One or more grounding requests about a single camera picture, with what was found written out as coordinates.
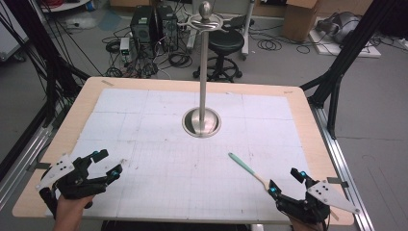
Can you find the black computer tower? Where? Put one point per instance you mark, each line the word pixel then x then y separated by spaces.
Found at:
pixel 142 24
pixel 167 25

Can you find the grey bag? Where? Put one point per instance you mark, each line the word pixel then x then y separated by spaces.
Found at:
pixel 340 25

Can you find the person's right hand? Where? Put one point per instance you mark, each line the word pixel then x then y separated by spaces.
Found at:
pixel 304 225

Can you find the aluminium rail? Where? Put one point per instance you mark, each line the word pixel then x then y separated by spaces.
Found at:
pixel 22 154
pixel 340 166

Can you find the small white power unit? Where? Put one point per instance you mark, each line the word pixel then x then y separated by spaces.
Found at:
pixel 124 45

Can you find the person's left hand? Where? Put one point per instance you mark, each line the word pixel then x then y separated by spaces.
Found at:
pixel 71 213

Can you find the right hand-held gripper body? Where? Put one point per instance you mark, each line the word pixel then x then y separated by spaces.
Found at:
pixel 308 203

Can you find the cardboard box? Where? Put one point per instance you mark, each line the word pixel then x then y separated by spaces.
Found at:
pixel 300 19

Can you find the black round stool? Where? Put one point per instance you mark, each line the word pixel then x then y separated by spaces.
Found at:
pixel 226 45

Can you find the black metal frame stand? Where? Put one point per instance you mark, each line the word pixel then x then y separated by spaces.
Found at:
pixel 340 61
pixel 51 57

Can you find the steel utensil hanging stand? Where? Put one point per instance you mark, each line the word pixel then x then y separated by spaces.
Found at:
pixel 203 123

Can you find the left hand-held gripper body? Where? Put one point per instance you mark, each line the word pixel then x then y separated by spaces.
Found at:
pixel 69 183

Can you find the white flat board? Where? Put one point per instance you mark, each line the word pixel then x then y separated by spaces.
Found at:
pixel 359 51

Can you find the white grid mat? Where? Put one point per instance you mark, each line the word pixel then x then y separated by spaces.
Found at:
pixel 179 179

